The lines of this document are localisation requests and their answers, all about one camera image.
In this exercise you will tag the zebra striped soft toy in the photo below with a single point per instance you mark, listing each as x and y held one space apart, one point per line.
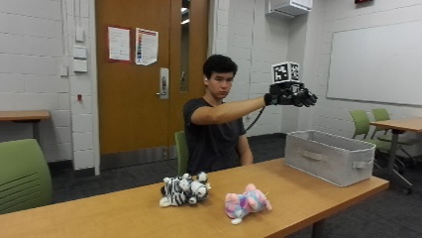
184 190

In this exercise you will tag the the person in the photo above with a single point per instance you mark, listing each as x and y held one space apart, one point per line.
213 132

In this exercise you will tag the red exit sign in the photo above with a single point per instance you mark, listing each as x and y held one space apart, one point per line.
362 1

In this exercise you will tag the white marker cube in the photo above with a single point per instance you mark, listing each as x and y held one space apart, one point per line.
285 72

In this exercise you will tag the white paper notice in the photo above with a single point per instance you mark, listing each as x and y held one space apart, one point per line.
119 43

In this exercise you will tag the white wall unit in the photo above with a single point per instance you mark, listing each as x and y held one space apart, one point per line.
290 7

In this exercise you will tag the colourful paper notice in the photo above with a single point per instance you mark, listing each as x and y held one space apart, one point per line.
147 46

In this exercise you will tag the red wall button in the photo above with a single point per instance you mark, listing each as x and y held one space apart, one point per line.
79 97

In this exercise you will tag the white whiteboard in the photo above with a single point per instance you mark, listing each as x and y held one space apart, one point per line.
378 64

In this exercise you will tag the pink blue soft toy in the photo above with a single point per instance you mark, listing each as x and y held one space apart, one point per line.
247 203

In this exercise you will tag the wooden door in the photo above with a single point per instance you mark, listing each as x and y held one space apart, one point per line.
145 76

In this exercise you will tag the green chair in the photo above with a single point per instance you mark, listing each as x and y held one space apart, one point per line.
362 127
181 152
22 175
381 115

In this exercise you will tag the wooden side table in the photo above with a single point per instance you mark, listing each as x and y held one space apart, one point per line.
397 127
24 115

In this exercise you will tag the grey fabric storage bin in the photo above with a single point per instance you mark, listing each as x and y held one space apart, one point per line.
328 158

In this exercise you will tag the white wall switch box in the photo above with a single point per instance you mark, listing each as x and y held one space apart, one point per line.
80 59

